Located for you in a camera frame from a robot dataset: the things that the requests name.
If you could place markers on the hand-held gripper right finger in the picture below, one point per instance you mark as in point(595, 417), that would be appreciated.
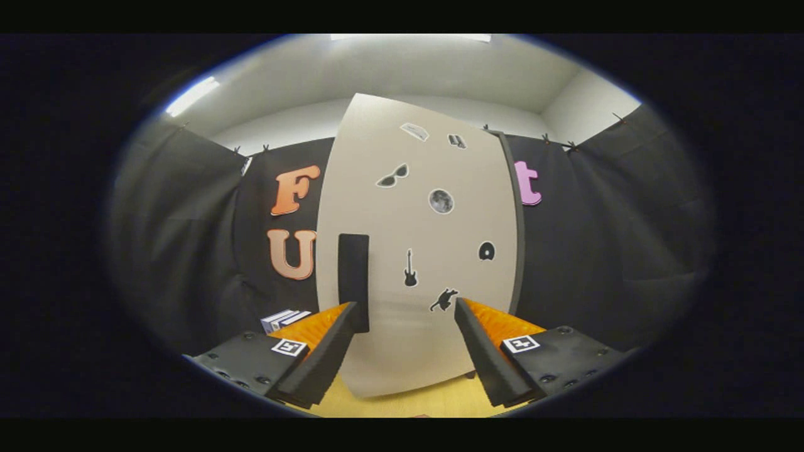
point(483, 351)

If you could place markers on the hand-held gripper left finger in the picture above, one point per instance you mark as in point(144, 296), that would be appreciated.
point(323, 361)

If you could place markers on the white cabinet door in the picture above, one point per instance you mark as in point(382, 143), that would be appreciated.
point(427, 339)

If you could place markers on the stack of white books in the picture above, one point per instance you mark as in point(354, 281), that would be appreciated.
point(279, 320)

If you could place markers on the black backdrop cloth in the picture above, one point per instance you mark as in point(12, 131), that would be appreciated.
point(603, 238)

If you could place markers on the long ceiling light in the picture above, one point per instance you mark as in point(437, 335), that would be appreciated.
point(191, 96)

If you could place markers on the wide ceiling light panel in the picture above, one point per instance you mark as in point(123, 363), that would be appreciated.
point(408, 37)

